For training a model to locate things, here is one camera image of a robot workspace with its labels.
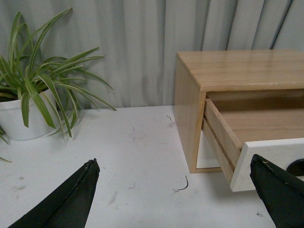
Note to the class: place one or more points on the black drawer handle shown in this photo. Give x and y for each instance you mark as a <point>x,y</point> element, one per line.
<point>296,168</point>

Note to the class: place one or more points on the green spider plant left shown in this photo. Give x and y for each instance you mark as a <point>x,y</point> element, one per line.
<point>53,83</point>

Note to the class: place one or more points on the white plant pot left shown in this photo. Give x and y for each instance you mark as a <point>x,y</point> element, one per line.
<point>11,121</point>

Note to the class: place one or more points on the white drawer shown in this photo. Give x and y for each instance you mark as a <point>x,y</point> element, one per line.
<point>237,129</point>
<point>211,154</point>

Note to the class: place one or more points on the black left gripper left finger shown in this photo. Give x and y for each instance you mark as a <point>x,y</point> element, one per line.
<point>68,206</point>

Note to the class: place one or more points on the wooden drawer cabinet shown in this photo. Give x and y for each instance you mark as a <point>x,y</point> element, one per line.
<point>229,75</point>

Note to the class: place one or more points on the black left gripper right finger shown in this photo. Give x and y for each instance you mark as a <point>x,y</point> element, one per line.
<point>281,192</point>

